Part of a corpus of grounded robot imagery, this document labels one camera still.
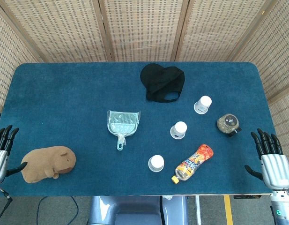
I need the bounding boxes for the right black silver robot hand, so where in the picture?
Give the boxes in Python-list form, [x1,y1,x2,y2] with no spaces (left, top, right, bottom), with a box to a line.
[244,128,289,190]

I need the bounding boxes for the white paper cup blue print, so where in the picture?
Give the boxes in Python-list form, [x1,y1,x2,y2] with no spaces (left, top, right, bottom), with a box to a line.
[193,95,212,115]

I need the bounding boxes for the white paper cup green flower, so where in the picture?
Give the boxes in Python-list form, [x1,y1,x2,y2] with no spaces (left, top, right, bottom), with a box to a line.
[148,154,165,173]

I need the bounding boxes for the orange drink bottle yellow cap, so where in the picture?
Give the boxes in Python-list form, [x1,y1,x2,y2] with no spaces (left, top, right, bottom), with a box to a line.
[171,144,215,184]

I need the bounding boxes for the white metal table leg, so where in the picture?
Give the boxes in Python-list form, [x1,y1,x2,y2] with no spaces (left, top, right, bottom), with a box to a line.
[194,195,201,225]

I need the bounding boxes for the blue carpet table cover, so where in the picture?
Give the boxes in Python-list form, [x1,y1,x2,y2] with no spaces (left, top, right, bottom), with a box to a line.
[0,62,289,196]

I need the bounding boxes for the glass jar with dried herbs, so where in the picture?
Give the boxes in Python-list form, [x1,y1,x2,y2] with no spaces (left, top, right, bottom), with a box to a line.
[216,113,242,138]

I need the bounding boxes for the black thin cable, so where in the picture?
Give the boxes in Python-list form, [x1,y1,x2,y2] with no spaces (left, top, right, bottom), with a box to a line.
[0,188,13,225]

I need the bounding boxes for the mint green dustpan in plastic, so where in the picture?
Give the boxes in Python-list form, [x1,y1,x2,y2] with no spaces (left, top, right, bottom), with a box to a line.
[106,110,141,152]

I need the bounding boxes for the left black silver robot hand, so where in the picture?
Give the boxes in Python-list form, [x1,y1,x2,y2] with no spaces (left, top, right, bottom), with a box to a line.
[0,124,28,185]

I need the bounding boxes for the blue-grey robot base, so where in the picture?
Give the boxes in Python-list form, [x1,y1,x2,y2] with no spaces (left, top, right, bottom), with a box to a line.
[87,195,189,225]

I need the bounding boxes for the black baseball cap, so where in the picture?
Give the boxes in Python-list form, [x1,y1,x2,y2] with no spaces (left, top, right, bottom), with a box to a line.
[140,63,185,103]

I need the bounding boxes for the woven bamboo folding screen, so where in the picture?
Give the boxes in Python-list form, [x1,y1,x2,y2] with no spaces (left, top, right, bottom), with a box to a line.
[0,0,289,112]

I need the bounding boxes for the blue floor cable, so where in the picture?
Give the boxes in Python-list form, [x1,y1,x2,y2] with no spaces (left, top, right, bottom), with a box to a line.
[36,196,79,225]

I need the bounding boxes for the brown capybara plush toy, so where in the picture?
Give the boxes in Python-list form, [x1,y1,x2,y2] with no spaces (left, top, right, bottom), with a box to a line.
[20,145,77,183]

